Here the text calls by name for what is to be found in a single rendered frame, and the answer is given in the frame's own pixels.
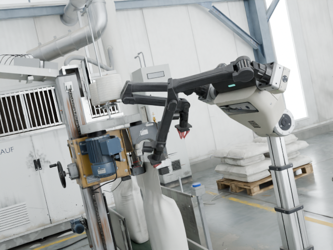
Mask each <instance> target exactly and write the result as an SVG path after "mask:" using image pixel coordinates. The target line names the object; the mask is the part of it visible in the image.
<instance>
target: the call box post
mask: <svg viewBox="0 0 333 250"><path fill-rule="evenodd" d="M196 198H197V203H198V207H199V212H200V217H201V222H202V227H203V231H204V236H205V241H206V246H207V249H208V250H213V248H212V243H211V238H210V233H209V229H208V224H207V219H206V214H205V210H204V205H203V200H202V195H199V196H197V197H196Z"/></svg>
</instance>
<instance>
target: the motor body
mask: <svg viewBox="0 0 333 250"><path fill-rule="evenodd" d="M109 136H110V134H104V135H99V136H97V137H95V136H94V137H90V138H87V139H85V141H86V146H87V151H88V155H89V159H90V163H92V165H91V168H92V172H93V176H94V177H95V178H97V179H100V178H106V177H109V176H112V175H114V174H115V168H114V164H113V160H112V158H111V156H110V155H102V151H101V146H100V141H104V140H107V139H110V137H109ZM114 162H115V166H116V161H115V160H114ZM116 171H117V166H116Z"/></svg>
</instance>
